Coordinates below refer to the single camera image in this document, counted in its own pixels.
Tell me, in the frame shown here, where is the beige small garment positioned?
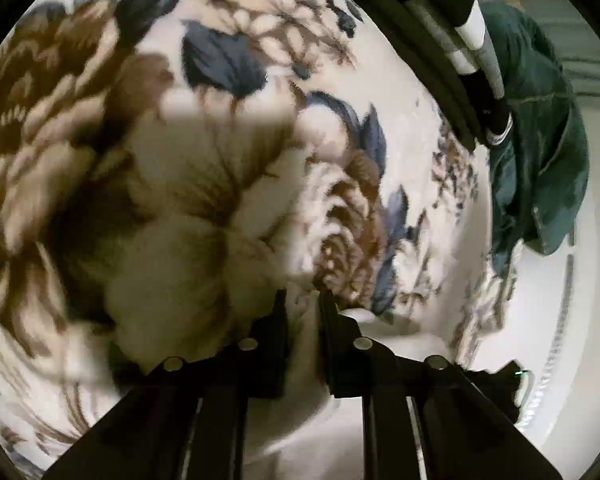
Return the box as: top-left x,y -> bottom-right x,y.
104,219 -> 432,480

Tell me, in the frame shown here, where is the floral fleece bed blanket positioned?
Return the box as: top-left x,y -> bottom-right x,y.
0,0 -> 509,479

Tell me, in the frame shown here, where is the dark green plush blanket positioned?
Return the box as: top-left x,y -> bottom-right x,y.
481,1 -> 590,275

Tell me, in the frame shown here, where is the black striped folded sock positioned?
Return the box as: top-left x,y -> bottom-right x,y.
398,0 -> 513,148

